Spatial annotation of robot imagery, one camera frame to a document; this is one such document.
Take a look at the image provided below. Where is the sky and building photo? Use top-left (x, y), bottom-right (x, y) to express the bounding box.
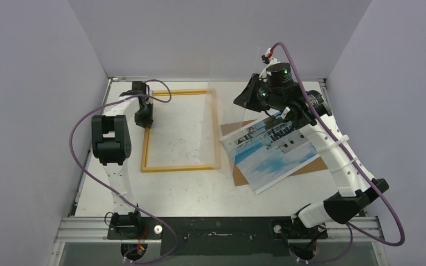
top-left (220, 111), bottom-right (319, 194)

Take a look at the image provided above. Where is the brown cardboard backing board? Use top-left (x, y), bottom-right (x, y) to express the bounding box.
top-left (221, 120), bottom-right (327, 186)

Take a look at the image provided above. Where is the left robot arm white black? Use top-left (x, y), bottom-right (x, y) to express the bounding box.
top-left (91, 81), bottom-right (153, 239)

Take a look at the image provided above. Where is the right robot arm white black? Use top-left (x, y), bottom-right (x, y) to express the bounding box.
top-left (233, 63), bottom-right (389, 238)

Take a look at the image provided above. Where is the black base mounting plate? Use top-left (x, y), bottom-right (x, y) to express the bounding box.
top-left (107, 216), bottom-right (328, 257)

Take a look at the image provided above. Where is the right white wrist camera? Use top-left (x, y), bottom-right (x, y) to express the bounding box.
top-left (261, 48), bottom-right (279, 66)

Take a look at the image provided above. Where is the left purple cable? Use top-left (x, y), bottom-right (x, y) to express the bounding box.
top-left (69, 79), bottom-right (180, 266)

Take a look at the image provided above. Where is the aluminium table rail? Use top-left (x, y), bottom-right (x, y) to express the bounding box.
top-left (55, 217), bottom-right (384, 243)

